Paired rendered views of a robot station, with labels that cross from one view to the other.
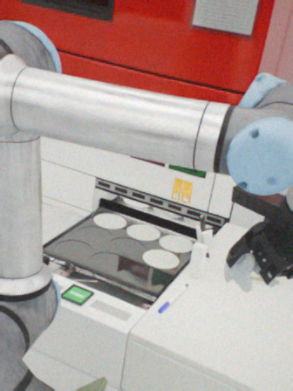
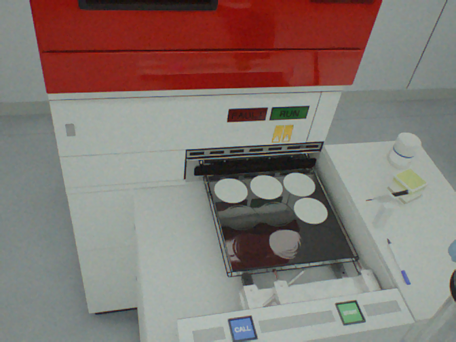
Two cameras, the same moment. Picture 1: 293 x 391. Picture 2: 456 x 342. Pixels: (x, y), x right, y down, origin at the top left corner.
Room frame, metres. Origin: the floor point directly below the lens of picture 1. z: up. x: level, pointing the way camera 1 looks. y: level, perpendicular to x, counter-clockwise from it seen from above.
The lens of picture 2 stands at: (0.81, 0.74, 1.91)
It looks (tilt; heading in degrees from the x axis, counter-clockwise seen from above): 44 degrees down; 318
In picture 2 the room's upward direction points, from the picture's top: 9 degrees clockwise
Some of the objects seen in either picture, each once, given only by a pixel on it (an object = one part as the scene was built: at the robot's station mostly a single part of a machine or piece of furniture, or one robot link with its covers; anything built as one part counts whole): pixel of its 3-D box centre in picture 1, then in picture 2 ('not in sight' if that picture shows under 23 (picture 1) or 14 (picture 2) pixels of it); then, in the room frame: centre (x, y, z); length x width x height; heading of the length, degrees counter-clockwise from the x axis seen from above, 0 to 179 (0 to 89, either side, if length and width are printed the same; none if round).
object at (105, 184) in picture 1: (156, 201); (256, 149); (1.57, -0.07, 0.96); 0.44 x 0.01 x 0.02; 66
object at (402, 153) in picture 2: not in sight; (404, 150); (1.29, -0.44, 1.01); 0.07 x 0.07 x 0.10
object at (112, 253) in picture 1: (126, 247); (276, 214); (1.36, 0.01, 0.90); 0.34 x 0.34 x 0.01; 66
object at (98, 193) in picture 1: (153, 220); (253, 165); (1.56, -0.07, 0.89); 0.44 x 0.02 x 0.10; 66
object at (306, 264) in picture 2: (93, 275); (295, 266); (1.20, 0.08, 0.90); 0.38 x 0.01 x 0.01; 66
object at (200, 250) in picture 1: (201, 249); (383, 204); (1.16, -0.17, 1.03); 0.06 x 0.04 x 0.13; 156
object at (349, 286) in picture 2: not in sight; (309, 299); (1.11, 0.10, 0.87); 0.36 x 0.08 x 0.03; 66
